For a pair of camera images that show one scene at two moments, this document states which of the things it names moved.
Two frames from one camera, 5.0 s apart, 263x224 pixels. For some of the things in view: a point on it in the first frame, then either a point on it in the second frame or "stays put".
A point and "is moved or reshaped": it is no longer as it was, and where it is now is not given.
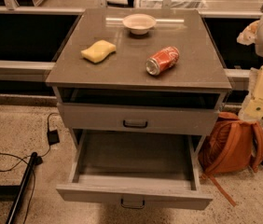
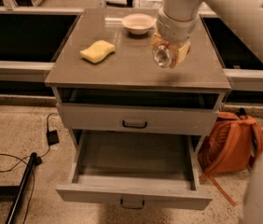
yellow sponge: (98, 50) stays put
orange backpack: (229, 147) stays put
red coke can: (162, 61) is moved or reshaped
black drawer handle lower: (131, 206) stays put
